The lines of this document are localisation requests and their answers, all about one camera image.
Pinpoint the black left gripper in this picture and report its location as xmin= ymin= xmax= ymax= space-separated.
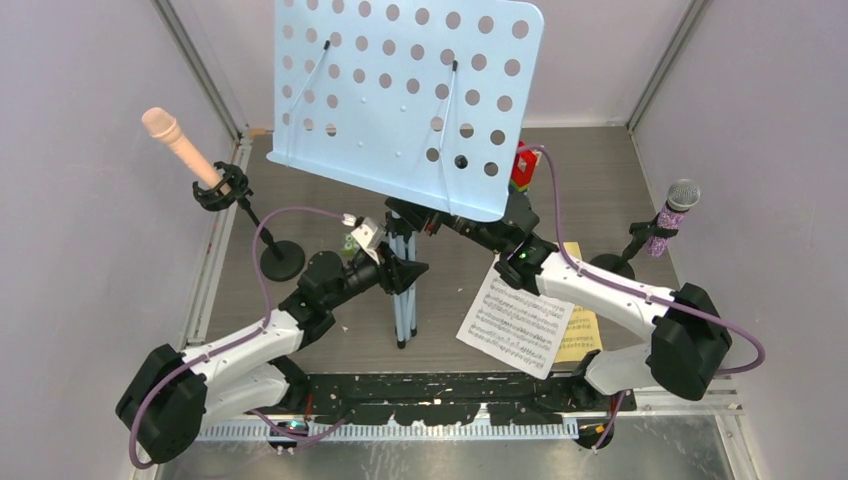
xmin=324 ymin=242 xmax=428 ymax=312

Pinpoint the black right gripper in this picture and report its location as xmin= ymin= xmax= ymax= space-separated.
xmin=389 ymin=166 xmax=508 ymax=254

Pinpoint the light blue music stand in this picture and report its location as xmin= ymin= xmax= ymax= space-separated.
xmin=266 ymin=0 xmax=546 ymax=350

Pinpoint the white sheet music page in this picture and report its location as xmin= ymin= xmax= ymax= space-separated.
xmin=456 ymin=266 xmax=574 ymax=380

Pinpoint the yellow sheet music page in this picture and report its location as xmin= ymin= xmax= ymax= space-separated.
xmin=553 ymin=241 xmax=604 ymax=364

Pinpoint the beige microphone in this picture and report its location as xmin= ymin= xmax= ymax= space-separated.
xmin=141 ymin=107 xmax=222 ymax=188

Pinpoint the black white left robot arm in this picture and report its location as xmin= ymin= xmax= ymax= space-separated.
xmin=115 ymin=242 xmax=429 ymax=469

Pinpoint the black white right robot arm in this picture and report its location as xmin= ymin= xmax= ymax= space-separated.
xmin=385 ymin=193 xmax=732 ymax=411

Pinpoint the green number five toy block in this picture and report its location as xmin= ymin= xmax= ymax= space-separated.
xmin=340 ymin=234 xmax=360 ymax=256

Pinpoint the black left microphone stand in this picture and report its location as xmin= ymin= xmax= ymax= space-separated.
xmin=192 ymin=162 xmax=305 ymax=282

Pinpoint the black microphone stand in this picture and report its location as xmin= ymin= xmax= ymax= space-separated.
xmin=589 ymin=220 xmax=678 ymax=280
xmin=192 ymin=162 xmax=305 ymax=282

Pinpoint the colourful toy brick car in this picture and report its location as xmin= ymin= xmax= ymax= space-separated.
xmin=508 ymin=141 xmax=540 ymax=194

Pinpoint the black right microphone stand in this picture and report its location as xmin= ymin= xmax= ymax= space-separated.
xmin=589 ymin=220 xmax=678 ymax=280

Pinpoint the purple glitter microphone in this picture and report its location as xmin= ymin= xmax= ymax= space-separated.
xmin=647 ymin=179 xmax=701 ymax=258

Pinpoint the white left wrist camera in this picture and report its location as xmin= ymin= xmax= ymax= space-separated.
xmin=342 ymin=213 xmax=385 ymax=266

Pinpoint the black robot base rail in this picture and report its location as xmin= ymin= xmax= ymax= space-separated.
xmin=242 ymin=370 xmax=637 ymax=429

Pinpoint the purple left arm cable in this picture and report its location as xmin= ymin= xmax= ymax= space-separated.
xmin=127 ymin=206 xmax=349 ymax=470

